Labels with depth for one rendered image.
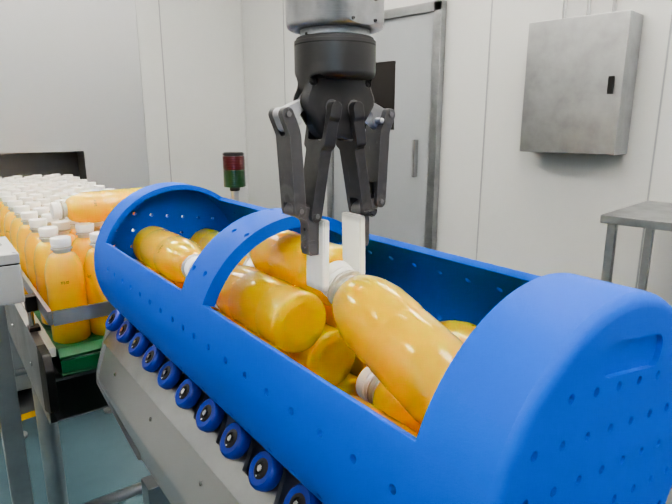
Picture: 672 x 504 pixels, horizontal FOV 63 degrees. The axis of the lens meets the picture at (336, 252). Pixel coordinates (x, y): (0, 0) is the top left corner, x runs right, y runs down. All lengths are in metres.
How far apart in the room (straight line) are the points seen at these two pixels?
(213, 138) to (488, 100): 3.07
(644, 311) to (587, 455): 0.11
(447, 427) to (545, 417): 0.06
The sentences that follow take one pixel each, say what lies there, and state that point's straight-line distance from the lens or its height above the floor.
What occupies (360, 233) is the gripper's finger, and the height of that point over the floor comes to 1.24.
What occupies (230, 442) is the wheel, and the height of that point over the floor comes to 0.96.
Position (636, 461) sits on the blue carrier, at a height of 1.09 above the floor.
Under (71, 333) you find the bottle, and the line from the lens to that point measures 1.26.
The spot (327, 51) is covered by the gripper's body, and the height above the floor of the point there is 1.41.
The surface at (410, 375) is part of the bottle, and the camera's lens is 0.44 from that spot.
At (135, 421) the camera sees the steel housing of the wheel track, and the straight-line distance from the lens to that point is 1.03.
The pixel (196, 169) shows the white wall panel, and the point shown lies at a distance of 6.02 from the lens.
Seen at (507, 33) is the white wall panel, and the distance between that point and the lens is 4.26.
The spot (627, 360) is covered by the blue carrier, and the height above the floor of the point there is 1.18.
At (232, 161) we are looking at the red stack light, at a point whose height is 1.24.
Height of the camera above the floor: 1.35
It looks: 13 degrees down
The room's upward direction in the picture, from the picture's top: straight up
